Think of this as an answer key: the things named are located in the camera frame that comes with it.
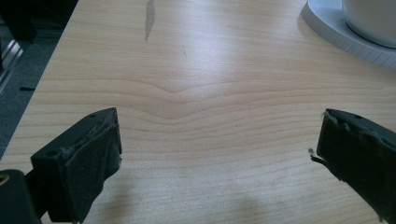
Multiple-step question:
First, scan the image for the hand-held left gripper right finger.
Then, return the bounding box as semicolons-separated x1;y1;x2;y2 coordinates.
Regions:
310;107;396;224

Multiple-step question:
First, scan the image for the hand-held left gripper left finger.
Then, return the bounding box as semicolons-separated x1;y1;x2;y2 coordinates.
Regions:
30;106;123;224

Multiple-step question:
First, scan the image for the dark furniture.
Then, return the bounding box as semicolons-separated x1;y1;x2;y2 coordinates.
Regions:
0;0;79;43

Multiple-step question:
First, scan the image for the metal floor rail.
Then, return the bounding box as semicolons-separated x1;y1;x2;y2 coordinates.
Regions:
0;39;24;92

